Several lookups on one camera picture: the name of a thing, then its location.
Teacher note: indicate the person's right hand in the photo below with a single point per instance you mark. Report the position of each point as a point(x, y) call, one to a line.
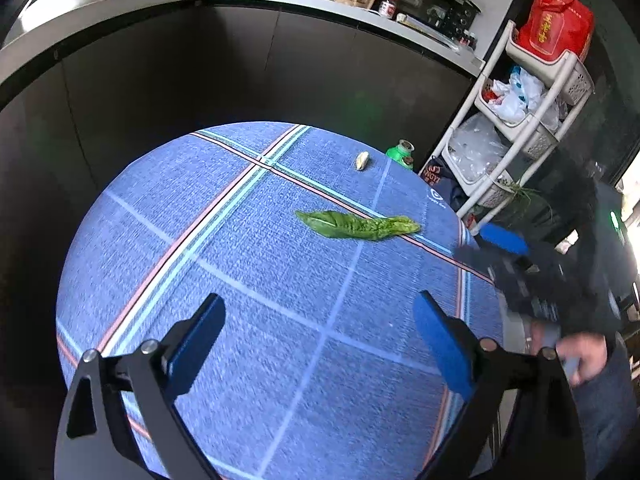
point(584, 354)

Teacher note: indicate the green thermos jug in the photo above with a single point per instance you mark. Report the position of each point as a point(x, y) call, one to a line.
point(402, 153)

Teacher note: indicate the red gift bag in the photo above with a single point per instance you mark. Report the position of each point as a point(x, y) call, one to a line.
point(556, 26)

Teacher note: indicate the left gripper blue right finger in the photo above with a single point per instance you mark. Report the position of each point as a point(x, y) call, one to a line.
point(450, 341)

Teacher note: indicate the small garlic piece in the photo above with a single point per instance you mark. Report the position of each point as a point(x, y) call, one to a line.
point(361, 161)

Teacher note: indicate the green vegetable leaf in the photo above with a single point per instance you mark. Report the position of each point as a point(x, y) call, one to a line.
point(335, 224)

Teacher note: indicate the white grey kitchen counter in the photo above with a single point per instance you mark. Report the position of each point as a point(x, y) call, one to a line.
point(250, 25)

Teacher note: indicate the red lid jar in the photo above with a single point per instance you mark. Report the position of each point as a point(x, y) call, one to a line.
point(388, 8)

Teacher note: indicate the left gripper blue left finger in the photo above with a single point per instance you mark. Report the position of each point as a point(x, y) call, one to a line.
point(187, 346)

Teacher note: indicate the person's blue jeans leg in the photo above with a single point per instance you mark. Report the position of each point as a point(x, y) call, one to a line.
point(609, 417)

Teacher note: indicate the blue plaid tablecloth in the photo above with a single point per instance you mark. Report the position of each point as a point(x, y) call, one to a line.
point(319, 372)

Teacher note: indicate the dark blue printed bag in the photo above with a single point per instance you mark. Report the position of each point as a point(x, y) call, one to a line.
point(438, 175)

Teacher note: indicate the black toaster oven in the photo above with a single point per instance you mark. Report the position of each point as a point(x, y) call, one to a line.
point(451, 18)

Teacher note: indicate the white tiered storage rack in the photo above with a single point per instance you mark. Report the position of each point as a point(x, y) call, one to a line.
point(532, 139)

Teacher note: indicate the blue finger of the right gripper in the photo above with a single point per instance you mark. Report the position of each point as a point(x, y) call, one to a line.
point(504, 239)

